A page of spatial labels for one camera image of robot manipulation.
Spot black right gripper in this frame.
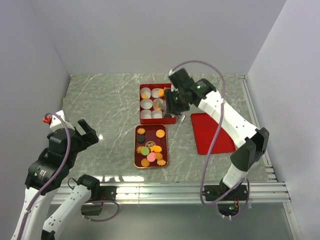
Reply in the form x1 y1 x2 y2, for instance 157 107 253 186
163 88 190 116

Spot orange round cookie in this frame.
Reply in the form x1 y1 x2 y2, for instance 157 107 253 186
157 89 165 98

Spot silver slotted tongs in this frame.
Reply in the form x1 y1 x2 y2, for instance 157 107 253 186
159 103 186 123

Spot black white sandwich cookie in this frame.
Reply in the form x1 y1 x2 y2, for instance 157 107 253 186
163 113 173 118

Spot red box lid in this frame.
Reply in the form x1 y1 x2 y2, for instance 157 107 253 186
190 113 236 155

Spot large round waffle biscuit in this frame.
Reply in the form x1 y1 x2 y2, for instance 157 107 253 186
140 93 149 100

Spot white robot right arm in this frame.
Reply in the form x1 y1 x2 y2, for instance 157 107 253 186
164 68 270 200

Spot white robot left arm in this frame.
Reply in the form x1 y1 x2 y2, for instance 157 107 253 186
11 110 101 240

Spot white paper cup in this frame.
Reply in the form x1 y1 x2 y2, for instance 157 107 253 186
140 99 153 110
140 109 152 120
151 110 163 119
151 88 163 99
153 98 164 111
140 87 151 99

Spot red cookie box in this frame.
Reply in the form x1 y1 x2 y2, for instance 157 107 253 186
138 83 177 125

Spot orange swirl cookie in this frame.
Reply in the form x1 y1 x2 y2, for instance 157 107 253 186
136 146 143 154

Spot round orange sandwich biscuit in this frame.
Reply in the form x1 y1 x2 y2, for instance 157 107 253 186
155 129 166 139

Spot orange flower cookie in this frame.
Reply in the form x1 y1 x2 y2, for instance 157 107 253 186
137 127 146 135

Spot green macaron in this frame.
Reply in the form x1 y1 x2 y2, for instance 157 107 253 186
140 146 150 156

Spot orange chip cookie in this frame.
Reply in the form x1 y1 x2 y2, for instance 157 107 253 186
140 158 150 168

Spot dark red gold-rimmed tray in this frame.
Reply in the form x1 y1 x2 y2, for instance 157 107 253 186
134 124 169 169

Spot pink macaron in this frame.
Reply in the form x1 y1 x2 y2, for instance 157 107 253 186
146 152 156 163

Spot orange cookie tray corner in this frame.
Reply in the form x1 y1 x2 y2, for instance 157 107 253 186
157 159 167 167

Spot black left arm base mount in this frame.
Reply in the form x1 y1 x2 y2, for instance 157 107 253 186
81 185 117 217

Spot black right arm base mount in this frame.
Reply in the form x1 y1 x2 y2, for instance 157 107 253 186
202 184 250 220

